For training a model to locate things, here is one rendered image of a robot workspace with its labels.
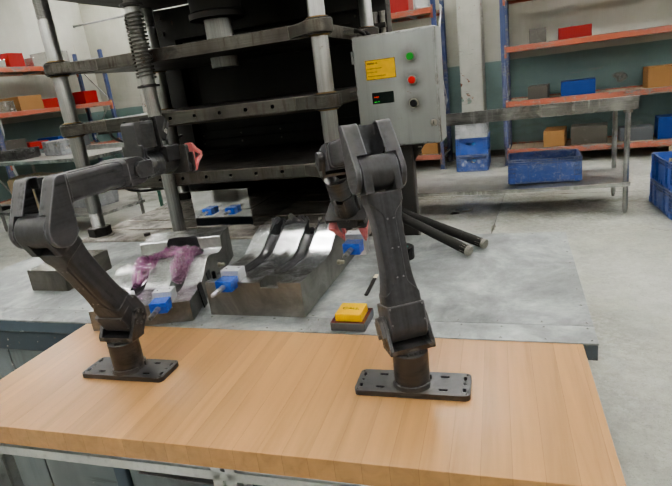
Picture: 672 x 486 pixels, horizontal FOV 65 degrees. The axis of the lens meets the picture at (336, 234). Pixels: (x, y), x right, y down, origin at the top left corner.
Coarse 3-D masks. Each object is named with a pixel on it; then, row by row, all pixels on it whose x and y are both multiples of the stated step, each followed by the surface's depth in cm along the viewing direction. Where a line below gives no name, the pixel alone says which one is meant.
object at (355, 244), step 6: (348, 234) 130; (354, 234) 130; (360, 234) 129; (348, 240) 130; (354, 240) 129; (360, 240) 128; (342, 246) 127; (348, 246) 127; (354, 246) 126; (360, 246) 127; (366, 246) 131; (348, 252) 123; (354, 252) 127; (360, 252) 127; (366, 252) 131
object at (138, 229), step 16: (304, 192) 276; (320, 192) 271; (160, 208) 283; (192, 208) 272; (288, 208) 245; (304, 208) 241; (320, 208) 237; (128, 224) 254; (144, 224) 250; (160, 224) 246; (192, 224) 238; (368, 224) 208; (96, 240) 232; (112, 240) 229; (128, 240) 226; (144, 240) 223
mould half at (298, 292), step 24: (264, 240) 153; (288, 240) 150; (336, 240) 148; (240, 264) 142; (264, 264) 140; (312, 264) 135; (336, 264) 147; (240, 288) 128; (264, 288) 126; (288, 288) 124; (312, 288) 130; (216, 312) 133; (240, 312) 131; (264, 312) 128; (288, 312) 126
